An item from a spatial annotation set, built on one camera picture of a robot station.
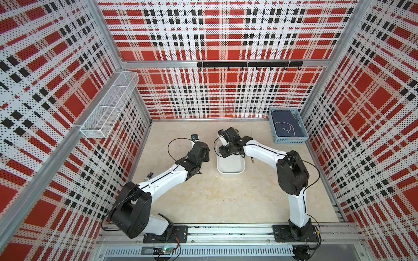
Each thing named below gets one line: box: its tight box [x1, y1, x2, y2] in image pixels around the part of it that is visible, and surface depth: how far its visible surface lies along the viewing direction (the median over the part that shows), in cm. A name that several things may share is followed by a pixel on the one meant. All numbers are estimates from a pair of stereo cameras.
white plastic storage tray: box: [216, 140, 246, 175], surface depth 92 cm
